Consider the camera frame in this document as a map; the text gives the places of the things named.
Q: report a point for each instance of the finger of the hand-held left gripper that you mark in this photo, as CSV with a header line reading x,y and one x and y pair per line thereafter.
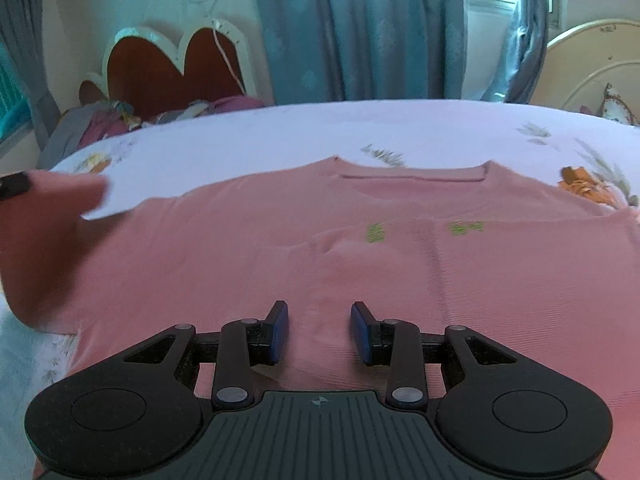
x,y
14,186

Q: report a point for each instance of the ornate pillow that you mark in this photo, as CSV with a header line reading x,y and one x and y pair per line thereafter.
x,y
619,105

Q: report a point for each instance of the pink knit shirt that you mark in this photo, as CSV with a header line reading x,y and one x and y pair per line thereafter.
x,y
350,270

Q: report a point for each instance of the tied blue curtain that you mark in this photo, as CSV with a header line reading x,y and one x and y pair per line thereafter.
x,y
530,45

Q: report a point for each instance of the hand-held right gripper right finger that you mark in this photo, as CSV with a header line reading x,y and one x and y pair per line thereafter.
x,y
359,332

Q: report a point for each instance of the cream arched headboard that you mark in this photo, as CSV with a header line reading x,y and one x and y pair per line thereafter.
x,y
585,65

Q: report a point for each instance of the grey curtain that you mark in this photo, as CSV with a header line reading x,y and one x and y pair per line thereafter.
x,y
30,70

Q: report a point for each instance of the pile of clothes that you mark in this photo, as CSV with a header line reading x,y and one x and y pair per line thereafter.
x,y
115,120

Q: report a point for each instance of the blue patterned curtain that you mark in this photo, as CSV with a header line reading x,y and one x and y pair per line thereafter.
x,y
360,30

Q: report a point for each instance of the red heart-shaped headboard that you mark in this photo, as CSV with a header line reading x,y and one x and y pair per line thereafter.
x,y
165,70

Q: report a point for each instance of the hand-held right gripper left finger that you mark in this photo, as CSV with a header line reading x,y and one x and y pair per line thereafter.
x,y
280,332

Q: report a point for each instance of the floral bed sheet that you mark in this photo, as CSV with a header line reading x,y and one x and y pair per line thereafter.
x,y
280,135

